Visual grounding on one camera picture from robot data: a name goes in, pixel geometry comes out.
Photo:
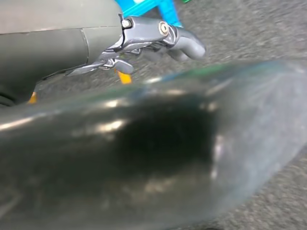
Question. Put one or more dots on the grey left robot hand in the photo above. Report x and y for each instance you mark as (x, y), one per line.
(144, 152)

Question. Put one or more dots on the blue metal shelf rack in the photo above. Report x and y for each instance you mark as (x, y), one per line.
(168, 12)

